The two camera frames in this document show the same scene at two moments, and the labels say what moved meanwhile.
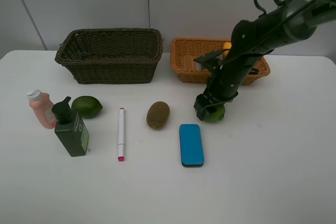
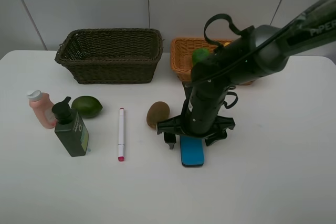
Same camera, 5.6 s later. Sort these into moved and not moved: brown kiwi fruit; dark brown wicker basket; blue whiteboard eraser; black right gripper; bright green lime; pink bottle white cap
Moved: bright green lime; black right gripper
Not moved: brown kiwi fruit; blue whiteboard eraser; pink bottle white cap; dark brown wicker basket
